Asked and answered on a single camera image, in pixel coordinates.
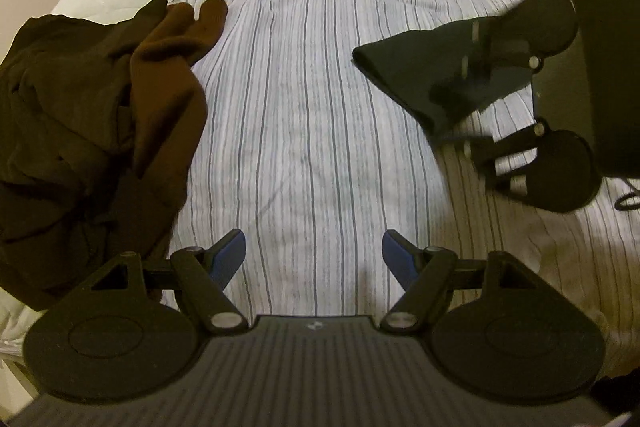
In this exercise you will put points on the black garment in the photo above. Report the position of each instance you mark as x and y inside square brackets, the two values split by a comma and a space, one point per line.
[410, 67]

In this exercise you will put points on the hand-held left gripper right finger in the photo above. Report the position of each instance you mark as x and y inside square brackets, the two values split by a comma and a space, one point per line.
[400, 258]

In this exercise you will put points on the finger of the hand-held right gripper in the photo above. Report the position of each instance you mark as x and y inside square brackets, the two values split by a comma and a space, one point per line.
[500, 49]
[505, 147]

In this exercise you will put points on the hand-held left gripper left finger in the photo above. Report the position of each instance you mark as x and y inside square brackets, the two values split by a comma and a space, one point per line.
[227, 258]

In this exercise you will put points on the striped bed sheet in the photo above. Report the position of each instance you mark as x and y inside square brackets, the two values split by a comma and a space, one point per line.
[310, 117]

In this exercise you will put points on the brown crumpled garment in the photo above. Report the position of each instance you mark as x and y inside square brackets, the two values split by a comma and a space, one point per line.
[90, 117]

